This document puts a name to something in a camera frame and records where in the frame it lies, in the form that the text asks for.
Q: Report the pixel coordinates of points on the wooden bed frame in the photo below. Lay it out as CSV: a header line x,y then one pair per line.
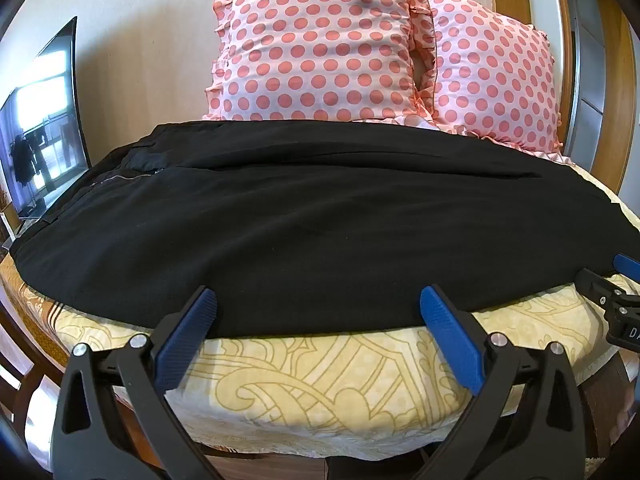
x,y
30,340

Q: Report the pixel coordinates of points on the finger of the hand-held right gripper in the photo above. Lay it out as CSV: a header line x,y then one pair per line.
x,y
627,264
597,287

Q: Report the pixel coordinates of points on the black pants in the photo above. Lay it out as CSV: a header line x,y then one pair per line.
x,y
310,225

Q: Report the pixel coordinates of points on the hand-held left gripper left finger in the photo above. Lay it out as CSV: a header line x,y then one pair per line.
x,y
186,334

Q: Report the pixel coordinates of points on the wooden door frame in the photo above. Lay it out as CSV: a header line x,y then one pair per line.
x,y
545,60

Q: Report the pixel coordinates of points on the pink polka dot pillow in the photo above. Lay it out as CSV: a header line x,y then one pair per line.
x,y
492,70
315,45

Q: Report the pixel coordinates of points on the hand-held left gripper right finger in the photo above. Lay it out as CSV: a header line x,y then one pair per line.
x,y
450,332

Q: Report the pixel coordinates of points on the yellow patterned bed sheet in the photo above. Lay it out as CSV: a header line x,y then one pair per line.
x,y
320,385

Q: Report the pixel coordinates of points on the black flat screen television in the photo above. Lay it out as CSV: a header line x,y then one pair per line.
x,y
42,130

